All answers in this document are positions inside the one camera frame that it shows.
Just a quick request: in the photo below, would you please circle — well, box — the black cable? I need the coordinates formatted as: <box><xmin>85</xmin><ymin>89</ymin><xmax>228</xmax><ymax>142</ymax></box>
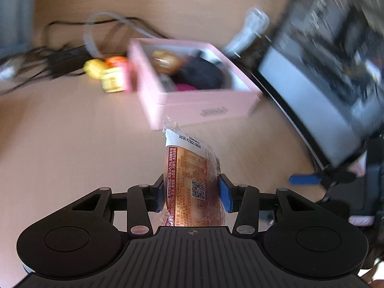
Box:
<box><xmin>0</xmin><ymin>20</ymin><xmax>168</xmax><ymax>95</ymax></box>

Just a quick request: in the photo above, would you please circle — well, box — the grey-white cable loop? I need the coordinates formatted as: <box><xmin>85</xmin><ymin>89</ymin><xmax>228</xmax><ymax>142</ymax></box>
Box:
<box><xmin>82</xmin><ymin>12</ymin><xmax>168</xmax><ymax>59</ymax></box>

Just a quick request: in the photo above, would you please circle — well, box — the computer monitor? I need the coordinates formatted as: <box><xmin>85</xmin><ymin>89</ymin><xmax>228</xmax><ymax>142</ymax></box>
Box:
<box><xmin>0</xmin><ymin>0</ymin><xmax>37</xmax><ymax>58</ymax></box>
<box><xmin>248</xmin><ymin>0</ymin><xmax>384</xmax><ymax>169</ymax></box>

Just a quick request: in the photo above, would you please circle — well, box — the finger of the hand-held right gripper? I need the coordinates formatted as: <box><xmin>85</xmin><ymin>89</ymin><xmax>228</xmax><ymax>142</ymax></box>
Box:
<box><xmin>288</xmin><ymin>172</ymin><xmax>324</xmax><ymax>186</ymax></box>

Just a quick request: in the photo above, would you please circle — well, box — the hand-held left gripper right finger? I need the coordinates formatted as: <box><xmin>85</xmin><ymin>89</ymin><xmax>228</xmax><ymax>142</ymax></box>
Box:
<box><xmin>218</xmin><ymin>173</ymin><xmax>316</xmax><ymax>236</ymax></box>

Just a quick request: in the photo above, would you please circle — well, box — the small yellow toy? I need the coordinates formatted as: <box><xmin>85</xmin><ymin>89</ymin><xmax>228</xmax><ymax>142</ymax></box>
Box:
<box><xmin>83</xmin><ymin>59</ymin><xmax>106</xmax><ymax>79</ymax></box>

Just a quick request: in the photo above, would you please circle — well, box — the small orange toy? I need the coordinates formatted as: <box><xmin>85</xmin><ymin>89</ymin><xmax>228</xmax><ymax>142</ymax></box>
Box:
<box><xmin>104</xmin><ymin>56</ymin><xmax>129</xmax><ymax>69</ymax></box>

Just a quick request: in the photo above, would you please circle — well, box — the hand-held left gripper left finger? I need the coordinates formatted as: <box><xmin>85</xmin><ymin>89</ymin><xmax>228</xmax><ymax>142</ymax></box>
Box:
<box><xmin>71</xmin><ymin>174</ymin><xmax>165</xmax><ymax>236</ymax></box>

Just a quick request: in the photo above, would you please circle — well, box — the packaged brown bread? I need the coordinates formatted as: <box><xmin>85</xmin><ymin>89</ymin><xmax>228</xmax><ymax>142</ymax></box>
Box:
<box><xmin>151</xmin><ymin>49</ymin><xmax>184</xmax><ymax>74</ymax></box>

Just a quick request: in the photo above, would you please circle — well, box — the packaged bun with red label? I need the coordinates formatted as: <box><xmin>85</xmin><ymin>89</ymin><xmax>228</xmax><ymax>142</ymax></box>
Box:
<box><xmin>162</xmin><ymin>116</ymin><xmax>226</xmax><ymax>228</ymax></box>

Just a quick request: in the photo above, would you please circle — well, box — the pink cardboard box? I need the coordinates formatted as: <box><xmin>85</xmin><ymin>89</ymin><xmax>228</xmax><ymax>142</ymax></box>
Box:
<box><xmin>127</xmin><ymin>37</ymin><xmax>264</xmax><ymax>131</ymax></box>

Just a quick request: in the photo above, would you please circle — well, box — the dark grey plush toy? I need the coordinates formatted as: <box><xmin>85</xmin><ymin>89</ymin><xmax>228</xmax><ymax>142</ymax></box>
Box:
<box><xmin>176</xmin><ymin>56</ymin><xmax>225</xmax><ymax>90</ymax></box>

